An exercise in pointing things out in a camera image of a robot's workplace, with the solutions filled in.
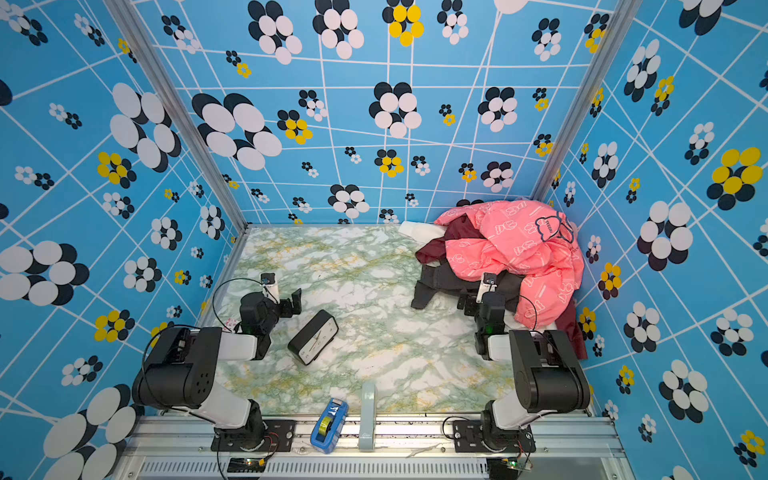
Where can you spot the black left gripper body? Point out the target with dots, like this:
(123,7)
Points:
(272,318)

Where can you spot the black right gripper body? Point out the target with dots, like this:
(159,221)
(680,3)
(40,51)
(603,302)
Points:
(481,324)

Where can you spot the dark grey cloth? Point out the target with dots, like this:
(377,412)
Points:
(442,279)

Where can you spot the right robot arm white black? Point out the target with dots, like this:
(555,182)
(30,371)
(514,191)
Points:
(547,375)

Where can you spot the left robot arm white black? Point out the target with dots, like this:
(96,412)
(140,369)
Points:
(179,371)

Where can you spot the maroon cloth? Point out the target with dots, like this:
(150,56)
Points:
(435,250)

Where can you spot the white cloth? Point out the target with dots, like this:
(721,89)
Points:
(420,232)

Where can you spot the pink printed cloth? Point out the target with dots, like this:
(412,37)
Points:
(526,238)

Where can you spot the pink white packet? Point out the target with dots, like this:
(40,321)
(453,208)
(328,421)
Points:
(232,325)

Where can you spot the black white alarm clock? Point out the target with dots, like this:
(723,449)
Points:
(313,337)

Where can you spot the blue tape dispenser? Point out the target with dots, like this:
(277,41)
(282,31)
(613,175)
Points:
(327,430)

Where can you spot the right circuit board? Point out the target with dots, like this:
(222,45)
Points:
(501,469)

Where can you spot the circuit board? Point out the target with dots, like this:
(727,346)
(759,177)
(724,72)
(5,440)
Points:
(501,469)
(246,466)

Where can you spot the left circuit board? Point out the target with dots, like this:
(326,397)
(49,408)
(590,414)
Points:
(246,466)

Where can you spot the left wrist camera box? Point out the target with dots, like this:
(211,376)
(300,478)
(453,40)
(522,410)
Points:
(270,286)

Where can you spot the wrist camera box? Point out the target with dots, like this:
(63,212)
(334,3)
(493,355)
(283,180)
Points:
(270,286)
(487,284)

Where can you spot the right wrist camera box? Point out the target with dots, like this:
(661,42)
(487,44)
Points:
(487,284)

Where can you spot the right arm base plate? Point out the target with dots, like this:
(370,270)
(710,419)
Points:
(475,436)

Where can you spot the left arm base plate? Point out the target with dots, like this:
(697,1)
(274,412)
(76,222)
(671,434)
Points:
(268,436)

